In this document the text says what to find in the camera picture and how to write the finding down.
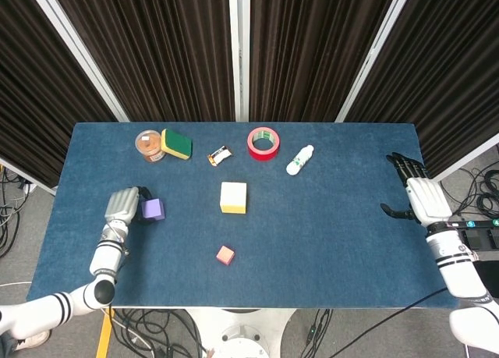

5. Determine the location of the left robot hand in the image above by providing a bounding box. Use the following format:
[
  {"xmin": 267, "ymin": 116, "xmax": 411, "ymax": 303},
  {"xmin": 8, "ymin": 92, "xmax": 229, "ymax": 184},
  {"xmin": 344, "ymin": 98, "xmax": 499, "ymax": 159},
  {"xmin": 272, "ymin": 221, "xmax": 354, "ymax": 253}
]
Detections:
[{"xmin": 104, "ymin": 186, "xmax": 157, "ymax": 226}]

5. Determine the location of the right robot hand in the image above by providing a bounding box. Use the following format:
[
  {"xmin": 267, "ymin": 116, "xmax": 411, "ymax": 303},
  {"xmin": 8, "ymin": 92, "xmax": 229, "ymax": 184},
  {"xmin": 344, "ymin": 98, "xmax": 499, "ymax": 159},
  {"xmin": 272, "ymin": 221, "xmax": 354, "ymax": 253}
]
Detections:
[{"xmin": 380, "ymin": 151, "xmax": 453, "ymax": 229}]

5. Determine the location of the purple foam cube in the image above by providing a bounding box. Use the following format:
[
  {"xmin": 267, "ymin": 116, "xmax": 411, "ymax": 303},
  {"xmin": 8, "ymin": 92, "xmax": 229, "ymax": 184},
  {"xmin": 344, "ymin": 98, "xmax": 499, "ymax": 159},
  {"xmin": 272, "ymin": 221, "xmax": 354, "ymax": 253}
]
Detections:
[{"xmin": 140, "ymin": 198, "xmax": 166, "ymax": 222}]

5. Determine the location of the yellow and white cube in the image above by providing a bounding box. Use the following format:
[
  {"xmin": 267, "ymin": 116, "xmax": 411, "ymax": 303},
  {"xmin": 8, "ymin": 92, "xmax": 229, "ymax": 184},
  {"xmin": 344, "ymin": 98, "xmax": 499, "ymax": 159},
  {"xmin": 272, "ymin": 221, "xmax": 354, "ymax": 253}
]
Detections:
[{"xmin": 219, "ymin": 181, "xmax": 248, "ymax": 214}]

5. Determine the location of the small red cube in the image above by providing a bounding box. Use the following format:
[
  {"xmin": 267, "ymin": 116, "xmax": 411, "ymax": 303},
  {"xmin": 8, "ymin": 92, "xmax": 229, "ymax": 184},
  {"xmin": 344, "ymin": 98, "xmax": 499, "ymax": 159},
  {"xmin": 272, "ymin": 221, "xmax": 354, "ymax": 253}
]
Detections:
[{"xmin": 216, "ymin": 245, "xmax": 236, "ymax": 266}]

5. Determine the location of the clear jar with orange contents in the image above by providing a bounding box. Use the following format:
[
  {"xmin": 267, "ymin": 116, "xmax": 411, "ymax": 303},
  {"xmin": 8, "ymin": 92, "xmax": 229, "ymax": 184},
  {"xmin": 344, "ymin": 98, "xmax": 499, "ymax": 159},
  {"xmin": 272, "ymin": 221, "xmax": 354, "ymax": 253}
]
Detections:
[{"xmin": 135, "ymin": 129, "xmax": 164, "ymax": 164}]

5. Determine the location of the green and yellow sponge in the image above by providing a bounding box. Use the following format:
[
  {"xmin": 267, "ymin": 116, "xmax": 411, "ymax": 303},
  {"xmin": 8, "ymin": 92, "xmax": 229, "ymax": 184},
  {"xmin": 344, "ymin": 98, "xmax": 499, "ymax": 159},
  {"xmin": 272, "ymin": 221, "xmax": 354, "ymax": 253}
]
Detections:
[{"xmin": 160, "ymin": 128, "xmax": 194, "ymax": 162}]

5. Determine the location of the small battery-like object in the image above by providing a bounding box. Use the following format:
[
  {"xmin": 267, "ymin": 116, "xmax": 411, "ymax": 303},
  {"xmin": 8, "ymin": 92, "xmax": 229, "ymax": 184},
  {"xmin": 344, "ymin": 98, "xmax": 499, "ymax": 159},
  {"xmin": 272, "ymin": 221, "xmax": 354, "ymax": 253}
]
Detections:
[{"xmin": 207, "ymin": 144, "xmax": 233, "ymax": 167}]

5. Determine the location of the dark pleated partition panel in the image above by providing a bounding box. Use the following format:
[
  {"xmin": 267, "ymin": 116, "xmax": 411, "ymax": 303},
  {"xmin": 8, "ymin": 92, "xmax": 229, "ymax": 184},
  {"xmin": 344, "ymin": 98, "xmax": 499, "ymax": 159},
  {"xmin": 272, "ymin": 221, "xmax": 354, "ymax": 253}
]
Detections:
[
  {"xmin": 342, "ymin": 0, "xmax": 499, "ymax": 187},
  {"xmin": 48, "ymin": 0, "xmax": 235, "ymax": 122},
  {"xmin": 0, "ymin": 0, "xmax": 120, "ymax": 195},
  {"xmin": 249, "ymin": 0, "xmax": 399, "ymax": 123}
]

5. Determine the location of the blue table mat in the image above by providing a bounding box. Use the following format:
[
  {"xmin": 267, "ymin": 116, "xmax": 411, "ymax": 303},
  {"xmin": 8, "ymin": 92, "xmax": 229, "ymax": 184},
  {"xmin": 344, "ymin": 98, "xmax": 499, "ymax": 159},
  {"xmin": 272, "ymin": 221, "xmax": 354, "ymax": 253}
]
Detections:
[{"xmin": 26, "ymin": 122, "xmax": 461, "ymax": 310}]

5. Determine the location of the yellow floor tape strip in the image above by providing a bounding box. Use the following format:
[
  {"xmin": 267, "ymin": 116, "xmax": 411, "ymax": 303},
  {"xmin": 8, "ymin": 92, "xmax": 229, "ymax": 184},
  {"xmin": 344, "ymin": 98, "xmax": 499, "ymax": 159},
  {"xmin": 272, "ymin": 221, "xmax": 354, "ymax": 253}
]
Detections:
[{"xmin": 95, "ymin": 308, "xmax": 116, "ymax": 358}]

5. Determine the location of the white plastic bottle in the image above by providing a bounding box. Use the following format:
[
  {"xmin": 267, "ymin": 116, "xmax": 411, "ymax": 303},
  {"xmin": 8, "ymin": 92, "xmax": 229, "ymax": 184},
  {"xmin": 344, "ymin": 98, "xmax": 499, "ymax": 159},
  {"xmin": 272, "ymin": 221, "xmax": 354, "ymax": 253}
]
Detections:
[{"xmin": 285, "ymin": 144, "xmax": 315, "ymax": 177}]

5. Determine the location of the red tape roll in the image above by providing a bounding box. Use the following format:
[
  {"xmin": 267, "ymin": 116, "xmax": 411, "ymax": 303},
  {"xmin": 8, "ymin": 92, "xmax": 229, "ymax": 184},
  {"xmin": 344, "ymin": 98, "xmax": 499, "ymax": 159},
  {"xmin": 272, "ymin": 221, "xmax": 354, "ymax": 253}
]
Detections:
[{"xmin": 246, "ymin": 126, "xmax": 281, "ymax": 162}]

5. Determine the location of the pale pink shoe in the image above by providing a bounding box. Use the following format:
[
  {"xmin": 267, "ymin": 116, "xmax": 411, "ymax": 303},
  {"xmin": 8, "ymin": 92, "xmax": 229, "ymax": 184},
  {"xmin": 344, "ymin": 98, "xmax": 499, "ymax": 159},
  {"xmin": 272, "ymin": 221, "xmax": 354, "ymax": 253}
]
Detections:
[{"xmin": 14, "ymin": 329, "xmax": 52, "ymax": 352}]

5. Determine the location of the black floor cable tangle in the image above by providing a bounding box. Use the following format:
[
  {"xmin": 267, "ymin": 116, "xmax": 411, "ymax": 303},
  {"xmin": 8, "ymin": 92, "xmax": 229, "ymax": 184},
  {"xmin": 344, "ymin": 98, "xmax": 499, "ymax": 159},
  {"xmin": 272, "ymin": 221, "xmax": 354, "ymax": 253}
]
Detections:
[
  {"xmin": 0, "ymin": 165, "xmax": 31, "ymax": 257},
  {"xmin": 112, "ymin": 308, "xmax": 210, "ymax": 358},
  {"xmin": 448, "ymin": 165, "xmax": 499, "ymax": 223}
]

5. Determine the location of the white partition post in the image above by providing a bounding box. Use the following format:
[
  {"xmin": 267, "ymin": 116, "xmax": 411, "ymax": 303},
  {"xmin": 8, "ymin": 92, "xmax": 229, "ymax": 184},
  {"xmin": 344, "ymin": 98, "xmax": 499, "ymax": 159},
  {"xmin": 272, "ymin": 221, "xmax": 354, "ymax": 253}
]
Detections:
[
  {"xmin": 334, "ymin": 0, "xmax": 417, "ymax": 123},
  {"xmin": 25, "ymin": 0, "xmax": 130, "ymax": 123},
  {"xmin": 227, "ymin": 0, "xmax": 251, "ymax": 123}
]

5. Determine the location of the black cable with green light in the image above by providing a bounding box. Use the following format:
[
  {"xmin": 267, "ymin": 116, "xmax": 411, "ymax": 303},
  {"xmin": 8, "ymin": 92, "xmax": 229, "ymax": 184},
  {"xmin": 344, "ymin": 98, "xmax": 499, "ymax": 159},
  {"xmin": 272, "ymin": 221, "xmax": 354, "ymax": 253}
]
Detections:
[{"xmin": 303, "ymin": 308, "xmax": 334, "ymax": 358}]

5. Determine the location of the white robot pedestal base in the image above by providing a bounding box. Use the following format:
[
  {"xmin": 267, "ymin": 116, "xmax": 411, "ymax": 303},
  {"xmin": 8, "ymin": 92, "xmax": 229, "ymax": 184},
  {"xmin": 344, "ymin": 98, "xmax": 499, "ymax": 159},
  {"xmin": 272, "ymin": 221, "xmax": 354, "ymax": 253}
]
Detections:
[{"xmin": 182, "ymin": 307, "xmax": 297, "ymax": 358}]

